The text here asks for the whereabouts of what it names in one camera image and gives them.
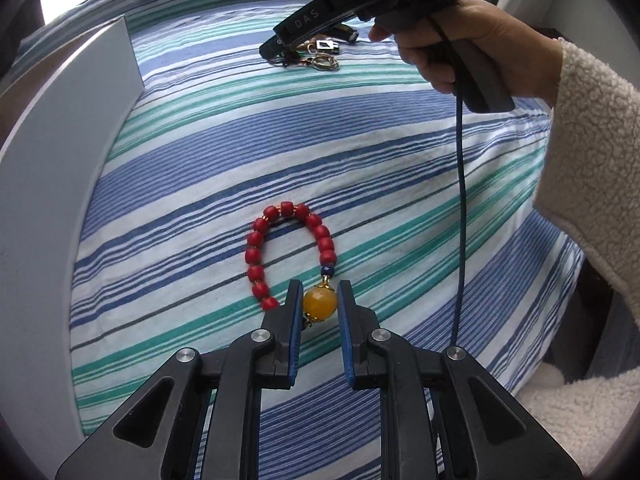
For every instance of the striped blue green bedsheet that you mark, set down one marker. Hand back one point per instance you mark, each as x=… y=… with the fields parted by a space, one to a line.
x=431 y=211

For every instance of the cream fleece sleeve forearm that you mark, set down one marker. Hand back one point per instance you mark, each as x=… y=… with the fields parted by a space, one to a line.
x=589 y=188

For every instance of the black watch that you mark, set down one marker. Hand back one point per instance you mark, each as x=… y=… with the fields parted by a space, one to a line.
x=345 y=33

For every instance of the dark green pendant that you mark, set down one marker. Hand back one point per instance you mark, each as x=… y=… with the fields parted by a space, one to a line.
x=285 y=59

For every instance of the right hand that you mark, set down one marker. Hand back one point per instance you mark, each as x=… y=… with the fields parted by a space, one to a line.
x=528 y=63

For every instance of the white cardboard box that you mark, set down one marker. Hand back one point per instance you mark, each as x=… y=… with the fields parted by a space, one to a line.
x=59 y=120

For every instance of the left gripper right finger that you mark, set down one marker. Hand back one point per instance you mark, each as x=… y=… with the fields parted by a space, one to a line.
x=443 y=416

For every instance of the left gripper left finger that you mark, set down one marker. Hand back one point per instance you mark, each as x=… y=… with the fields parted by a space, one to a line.
x=198 y=413

